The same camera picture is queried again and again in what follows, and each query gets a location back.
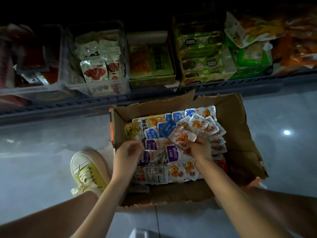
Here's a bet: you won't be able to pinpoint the clear plastic tray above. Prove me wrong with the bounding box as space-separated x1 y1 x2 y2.
62 21 130 97
0 24 70 102
0 94 30 109

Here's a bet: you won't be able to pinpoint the pile of snack packets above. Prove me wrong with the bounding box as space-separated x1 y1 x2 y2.
125 105 229 185

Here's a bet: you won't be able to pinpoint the white plastic stool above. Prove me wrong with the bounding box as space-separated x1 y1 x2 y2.
130 228 159 238

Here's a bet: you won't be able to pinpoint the person's right leg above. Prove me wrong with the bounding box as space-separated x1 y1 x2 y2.
248 186 317 238

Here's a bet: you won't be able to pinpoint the green snack packets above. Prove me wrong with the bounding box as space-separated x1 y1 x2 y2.
225 39 273 80

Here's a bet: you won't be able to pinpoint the grey metal store shelf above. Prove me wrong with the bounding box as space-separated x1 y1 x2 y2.
0 0 317 126

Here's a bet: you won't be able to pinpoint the person's left leg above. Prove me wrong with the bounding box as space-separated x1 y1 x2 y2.
0 191 100 238

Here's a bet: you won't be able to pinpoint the brown cardboard box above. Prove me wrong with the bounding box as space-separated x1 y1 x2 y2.
109 92 269 207

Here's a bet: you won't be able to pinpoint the person's left shoe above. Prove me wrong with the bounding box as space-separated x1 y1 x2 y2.
69 150 111 196

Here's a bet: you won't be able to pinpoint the green orange display carton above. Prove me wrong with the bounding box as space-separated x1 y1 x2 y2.
126 31 176 89

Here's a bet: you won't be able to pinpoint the pile of orange yellow packets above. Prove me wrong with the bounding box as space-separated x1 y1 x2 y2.
224 10 317 72

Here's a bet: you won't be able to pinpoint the person's left hand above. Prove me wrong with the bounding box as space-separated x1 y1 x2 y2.
111 140 144 184

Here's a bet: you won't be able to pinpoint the person's right hand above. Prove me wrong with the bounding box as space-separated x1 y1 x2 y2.
184 134 214 166

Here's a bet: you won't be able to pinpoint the person's left forearm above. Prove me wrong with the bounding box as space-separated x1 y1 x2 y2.
72 178 130 238

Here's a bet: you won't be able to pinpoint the person's right forearm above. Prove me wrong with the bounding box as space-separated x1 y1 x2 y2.
195 158 293 238

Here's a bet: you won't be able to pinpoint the person's leg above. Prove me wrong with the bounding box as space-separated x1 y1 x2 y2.
248 186 317 238
0 191 100 238

